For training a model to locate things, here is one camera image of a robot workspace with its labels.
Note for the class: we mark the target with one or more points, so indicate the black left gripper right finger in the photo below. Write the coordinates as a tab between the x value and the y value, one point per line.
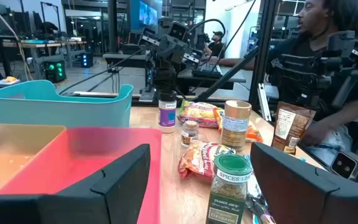
291	193

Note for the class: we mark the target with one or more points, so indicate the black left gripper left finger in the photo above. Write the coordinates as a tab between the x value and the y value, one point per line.
113	193

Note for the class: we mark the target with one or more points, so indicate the iridescent metal spoon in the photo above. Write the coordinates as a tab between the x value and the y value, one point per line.
259	211

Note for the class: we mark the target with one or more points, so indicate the green lid oregano jar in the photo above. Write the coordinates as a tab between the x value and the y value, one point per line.
228	193

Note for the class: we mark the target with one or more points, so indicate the brown snack pouch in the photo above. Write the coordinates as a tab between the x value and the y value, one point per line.
291	127

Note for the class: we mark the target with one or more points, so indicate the tan lid seasoning jar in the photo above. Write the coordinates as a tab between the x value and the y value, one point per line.
235	127

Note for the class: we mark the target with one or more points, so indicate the red ramen pack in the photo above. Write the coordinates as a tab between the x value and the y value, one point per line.
197	158

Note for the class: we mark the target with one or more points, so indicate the purple label spice jar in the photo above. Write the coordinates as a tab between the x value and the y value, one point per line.
167	115

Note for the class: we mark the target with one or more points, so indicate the small cork lid jar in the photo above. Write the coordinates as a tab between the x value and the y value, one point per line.
189	133

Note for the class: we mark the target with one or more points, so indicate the yellow red snack bag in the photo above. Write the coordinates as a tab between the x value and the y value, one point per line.
197	113

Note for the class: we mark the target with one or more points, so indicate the black background robot arm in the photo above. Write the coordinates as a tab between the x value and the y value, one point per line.
166	59

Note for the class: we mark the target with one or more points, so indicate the white tray orange item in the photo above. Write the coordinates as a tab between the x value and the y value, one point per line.
6	81

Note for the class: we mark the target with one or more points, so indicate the pink plastic bin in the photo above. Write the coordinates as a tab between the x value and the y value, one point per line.
73	155

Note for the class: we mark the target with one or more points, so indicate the teal plastic bin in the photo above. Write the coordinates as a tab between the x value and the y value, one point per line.
57	112

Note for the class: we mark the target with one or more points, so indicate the orange plastic bin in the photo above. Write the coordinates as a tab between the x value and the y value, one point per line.
11	161

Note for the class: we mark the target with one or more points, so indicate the green lit computer tower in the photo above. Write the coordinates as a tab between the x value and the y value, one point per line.
55	71

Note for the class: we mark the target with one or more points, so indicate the blue lit computer tower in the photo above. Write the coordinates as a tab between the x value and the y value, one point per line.
86	59

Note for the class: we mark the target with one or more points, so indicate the black background table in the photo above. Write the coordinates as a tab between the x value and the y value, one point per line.
126	57

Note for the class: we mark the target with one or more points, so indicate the black keyboard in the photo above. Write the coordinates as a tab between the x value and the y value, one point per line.
207	72

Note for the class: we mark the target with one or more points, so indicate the wooden background desk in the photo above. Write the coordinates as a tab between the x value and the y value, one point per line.
42	45

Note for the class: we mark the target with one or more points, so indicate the person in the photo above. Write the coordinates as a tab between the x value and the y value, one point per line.
312	18
215	45

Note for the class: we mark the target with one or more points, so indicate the black building column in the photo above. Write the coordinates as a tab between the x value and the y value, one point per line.
112	25

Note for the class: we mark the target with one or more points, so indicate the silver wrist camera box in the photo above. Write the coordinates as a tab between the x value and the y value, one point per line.
343	165

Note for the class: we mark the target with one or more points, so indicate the blue wall video screen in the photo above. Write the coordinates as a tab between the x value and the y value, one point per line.
148	14

